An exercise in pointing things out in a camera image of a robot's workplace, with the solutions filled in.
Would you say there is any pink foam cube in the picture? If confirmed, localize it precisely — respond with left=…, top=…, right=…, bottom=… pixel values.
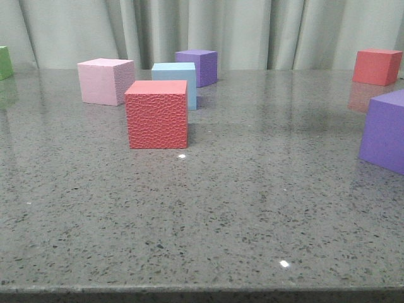
left=77, top=58, right=135, bottom=106

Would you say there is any light blue foam cube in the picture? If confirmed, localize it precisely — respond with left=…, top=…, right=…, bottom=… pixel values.
left=151, top=62, right=197, bottom=110

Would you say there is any large purple foam cube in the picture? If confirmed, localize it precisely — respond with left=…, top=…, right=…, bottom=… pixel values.
left=359, top=90, right=403, bottom=174

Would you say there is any textured red foam cube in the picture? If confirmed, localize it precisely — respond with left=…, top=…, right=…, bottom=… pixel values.
left=124, top=80, right=188, bottom=149

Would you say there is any green foam cube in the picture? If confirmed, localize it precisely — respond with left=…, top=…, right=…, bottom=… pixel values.
left=0, top=45, right=14, bottom=80

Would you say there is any smooth red foam cube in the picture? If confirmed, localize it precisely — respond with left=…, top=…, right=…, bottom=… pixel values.
left=352, top=49, right=403, bottom=86

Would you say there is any purple foam cube back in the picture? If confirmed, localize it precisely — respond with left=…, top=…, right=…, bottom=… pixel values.
left=175, top=49, right=218, bottom=88

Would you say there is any grey-green curtain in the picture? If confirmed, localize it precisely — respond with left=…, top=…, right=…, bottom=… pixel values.
left=1, top=1, right=403, bottom=70

